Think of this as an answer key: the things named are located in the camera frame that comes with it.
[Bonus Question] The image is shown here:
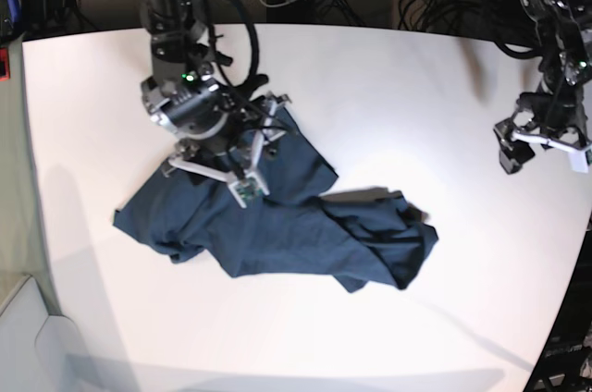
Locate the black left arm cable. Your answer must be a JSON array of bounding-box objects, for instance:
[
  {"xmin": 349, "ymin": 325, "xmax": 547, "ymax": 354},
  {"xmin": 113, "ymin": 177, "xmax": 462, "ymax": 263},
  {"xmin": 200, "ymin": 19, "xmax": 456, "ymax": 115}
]
[{"xmin": 494, "ymin": 38, "xmax": 547, "ymax": 61}]

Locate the blue handled tool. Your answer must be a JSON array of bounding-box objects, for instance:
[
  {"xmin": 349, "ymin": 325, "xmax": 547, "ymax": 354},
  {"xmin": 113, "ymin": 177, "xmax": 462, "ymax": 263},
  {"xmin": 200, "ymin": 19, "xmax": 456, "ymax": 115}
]
[{"xmin": 6, "ymin": 0, "xmax": 22, "ymax": 25}]

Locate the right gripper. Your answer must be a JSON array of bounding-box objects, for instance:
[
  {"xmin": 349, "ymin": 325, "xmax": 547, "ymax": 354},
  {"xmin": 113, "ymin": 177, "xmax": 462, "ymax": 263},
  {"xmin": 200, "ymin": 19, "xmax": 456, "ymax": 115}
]
[{"xmin": 161, "ymin": 86, "xmax": 291, "ymax": 177}]

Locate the dark blue t-shirt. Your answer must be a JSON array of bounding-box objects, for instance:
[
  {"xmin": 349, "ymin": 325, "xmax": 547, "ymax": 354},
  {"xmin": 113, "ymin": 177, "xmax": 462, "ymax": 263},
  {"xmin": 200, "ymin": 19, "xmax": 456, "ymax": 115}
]
[{"xmin": 113, "ymin": 132, "xmax": 438, "ymax": 292}]

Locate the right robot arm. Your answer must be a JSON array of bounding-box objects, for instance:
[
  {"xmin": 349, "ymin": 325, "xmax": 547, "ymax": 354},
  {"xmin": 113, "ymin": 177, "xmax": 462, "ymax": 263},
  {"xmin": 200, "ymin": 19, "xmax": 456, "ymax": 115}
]
[{"xmin": 141, "ymin": 0, "xmax": 289, "ymax": 186}]

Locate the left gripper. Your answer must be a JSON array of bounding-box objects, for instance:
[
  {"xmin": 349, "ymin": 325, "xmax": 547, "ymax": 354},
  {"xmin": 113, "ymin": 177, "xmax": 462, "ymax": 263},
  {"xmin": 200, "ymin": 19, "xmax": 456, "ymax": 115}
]
[{"xmin": 493, "ymin": 91, "xmax": 590, "ymax": 174}]

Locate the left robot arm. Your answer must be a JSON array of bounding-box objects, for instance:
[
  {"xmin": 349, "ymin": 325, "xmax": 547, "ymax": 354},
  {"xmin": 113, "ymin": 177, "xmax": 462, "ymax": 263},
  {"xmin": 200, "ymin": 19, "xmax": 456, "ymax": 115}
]
[{"xmin": 493, "ymin": 0, "xmax": 591, "ymax": 175}]

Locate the red clamp at table edge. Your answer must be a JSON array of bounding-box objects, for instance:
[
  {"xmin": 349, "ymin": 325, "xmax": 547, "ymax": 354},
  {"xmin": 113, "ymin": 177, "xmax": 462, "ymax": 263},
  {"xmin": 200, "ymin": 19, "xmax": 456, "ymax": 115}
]
[{"xmin": 0, "ymin": 48, "xmax": 10, "ymax": 81}]

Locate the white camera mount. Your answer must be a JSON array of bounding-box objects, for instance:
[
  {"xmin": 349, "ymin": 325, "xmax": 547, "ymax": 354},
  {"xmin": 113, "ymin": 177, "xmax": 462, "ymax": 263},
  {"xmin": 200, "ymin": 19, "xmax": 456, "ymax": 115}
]
[
  {"xmin": 499, "ymin": 118, "xmax": 591, "ymax": 174},
  {"xmin": 166, "ymin": 93, "xmax": 291, "ymax": 209}
]

